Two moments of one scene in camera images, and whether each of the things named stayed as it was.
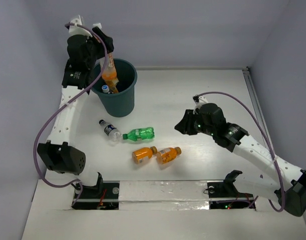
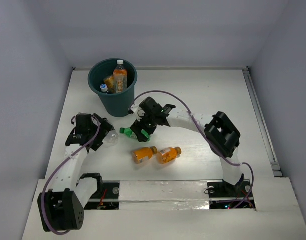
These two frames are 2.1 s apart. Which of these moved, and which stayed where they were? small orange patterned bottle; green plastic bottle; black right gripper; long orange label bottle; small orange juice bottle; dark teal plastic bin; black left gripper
Moved: black left gripper; green plastic bottle; long orange label bottle; black right gripper
Stayed: small orange juice bottle; small orange patterned bottle; dark teal plastic bin
